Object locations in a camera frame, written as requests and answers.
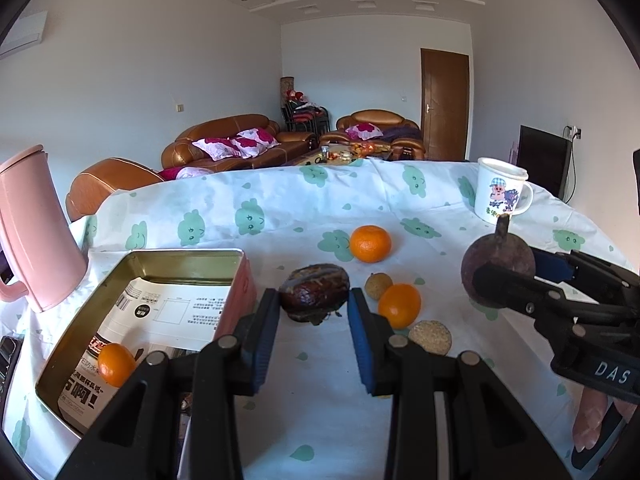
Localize dark brown wrinkled lump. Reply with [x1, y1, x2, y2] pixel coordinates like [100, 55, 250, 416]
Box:
[278, 263, 351, 326]

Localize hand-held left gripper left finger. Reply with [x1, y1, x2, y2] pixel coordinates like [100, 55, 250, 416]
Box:
[57, 287, 281, 480]

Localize stacked dark chairs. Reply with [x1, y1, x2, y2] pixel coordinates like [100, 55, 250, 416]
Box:
[280, 91, 331, 133]

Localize small orange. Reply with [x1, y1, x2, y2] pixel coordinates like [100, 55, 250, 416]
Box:
[97, 343, 137, 388]
[377, 283, 422, 330]

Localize white green-print tablecloth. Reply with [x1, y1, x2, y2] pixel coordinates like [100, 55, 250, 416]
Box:
[0, 157, 626, 480]

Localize pink blanket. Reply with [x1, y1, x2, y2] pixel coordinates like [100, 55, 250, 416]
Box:
[158, 166, 216, 181]

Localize printed paper sheet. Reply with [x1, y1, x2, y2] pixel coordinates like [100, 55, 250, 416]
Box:
[57, 277, 236, 436]

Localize round tan slice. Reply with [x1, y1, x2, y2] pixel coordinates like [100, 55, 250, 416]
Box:
[408, 320, 453, 357]

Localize brown leather armchair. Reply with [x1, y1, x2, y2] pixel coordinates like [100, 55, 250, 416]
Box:
[320, 109, 426, 161]
[65, 158, 166, 222]

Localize black object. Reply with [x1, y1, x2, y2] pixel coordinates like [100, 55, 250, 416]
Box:
[0, 335, 23, 401]

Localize purple blanket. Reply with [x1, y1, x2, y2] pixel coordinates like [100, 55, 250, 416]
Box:
[380, 126, 423, 143]

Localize purple passion fruit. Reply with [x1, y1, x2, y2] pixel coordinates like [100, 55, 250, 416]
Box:
[460, 212, 537, 309]

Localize large orange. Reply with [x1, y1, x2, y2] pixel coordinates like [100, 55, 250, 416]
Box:
[349, 225, 392, 264]

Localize small tan longan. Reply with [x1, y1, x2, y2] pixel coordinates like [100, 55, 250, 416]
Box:
[364, 272, 393, 301]

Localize coffee table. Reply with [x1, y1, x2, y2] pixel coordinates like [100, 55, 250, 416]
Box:
[287, 144, 401, 167]

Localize white air conditioner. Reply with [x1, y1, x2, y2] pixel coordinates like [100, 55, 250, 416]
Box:
[0, 11, 48, 58]

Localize pink tin box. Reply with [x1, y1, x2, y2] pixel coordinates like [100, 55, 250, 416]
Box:
[35, 248, 258, 436]

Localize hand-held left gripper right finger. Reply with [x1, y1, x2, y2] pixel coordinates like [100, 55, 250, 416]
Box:
[347, 287, 571, 480]

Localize person's right hand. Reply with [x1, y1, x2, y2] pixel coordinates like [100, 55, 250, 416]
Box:
[572, 389, 638, 453]

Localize brown leather sofa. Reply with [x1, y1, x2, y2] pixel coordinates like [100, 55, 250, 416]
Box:
[161, 114, 321, 171]

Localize pink electric kettle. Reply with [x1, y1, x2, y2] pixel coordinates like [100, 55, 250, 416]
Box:
[0, 144, 88, 313]

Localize white cartoon mug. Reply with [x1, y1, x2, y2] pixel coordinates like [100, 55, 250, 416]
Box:
[472, 157, 535, 224]

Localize black television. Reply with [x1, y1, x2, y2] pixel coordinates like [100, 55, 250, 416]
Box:
[516, 125, 572, 201]

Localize pink floral pillow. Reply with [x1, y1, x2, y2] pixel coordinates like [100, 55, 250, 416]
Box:
[191, 136, 243, 161]
[235, 127, 281, 156]
[346, 122, 383, 142]

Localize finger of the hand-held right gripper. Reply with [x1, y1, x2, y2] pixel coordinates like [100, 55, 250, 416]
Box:
[530, 246, 640, 311]
[472, 262, 636, 341]

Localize brown wooden door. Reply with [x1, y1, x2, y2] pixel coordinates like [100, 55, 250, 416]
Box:
[420, 48, 471, 162]

